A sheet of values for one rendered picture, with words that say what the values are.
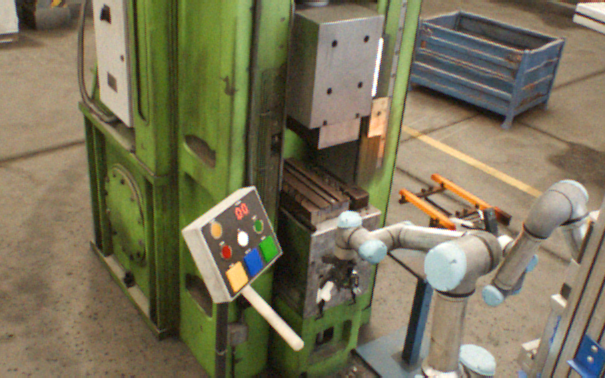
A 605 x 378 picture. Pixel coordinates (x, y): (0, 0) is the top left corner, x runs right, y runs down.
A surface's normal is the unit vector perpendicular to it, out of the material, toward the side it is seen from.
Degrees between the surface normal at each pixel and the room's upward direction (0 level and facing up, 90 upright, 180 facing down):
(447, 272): 83
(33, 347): 0
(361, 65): 90
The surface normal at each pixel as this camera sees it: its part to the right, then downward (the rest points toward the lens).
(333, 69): 0.58, 0.45
